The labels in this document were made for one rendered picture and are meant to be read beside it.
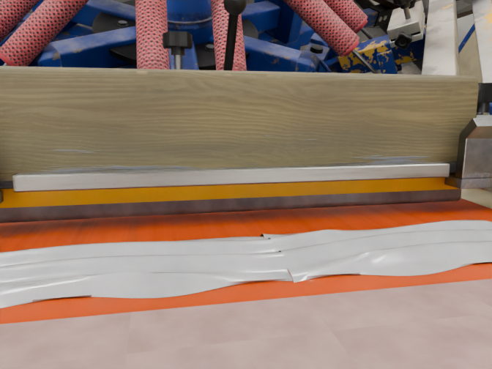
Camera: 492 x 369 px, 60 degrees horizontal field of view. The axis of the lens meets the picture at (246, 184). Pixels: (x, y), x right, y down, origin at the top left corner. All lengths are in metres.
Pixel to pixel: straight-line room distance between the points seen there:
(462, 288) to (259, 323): 0.10
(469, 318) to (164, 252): 0.15
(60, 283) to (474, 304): 0.18
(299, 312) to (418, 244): 0.10
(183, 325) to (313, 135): 0.18
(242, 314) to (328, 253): 0.07
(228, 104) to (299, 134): 0.05
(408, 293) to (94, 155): 0.20
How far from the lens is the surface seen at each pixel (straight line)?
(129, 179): 0.28
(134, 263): 0.22
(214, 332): 0.17
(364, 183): 0.34
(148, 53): 0.69
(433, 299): 0.21
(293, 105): 0.30
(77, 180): 0.28
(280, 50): 1.01
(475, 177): 0.36
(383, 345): 0.17
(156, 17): 0.73
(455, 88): 0.36
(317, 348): 0.16
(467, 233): 0.29
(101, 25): 1.09
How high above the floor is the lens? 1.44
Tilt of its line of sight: 42 degrees down
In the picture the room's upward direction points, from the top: 9 degrees clockwise
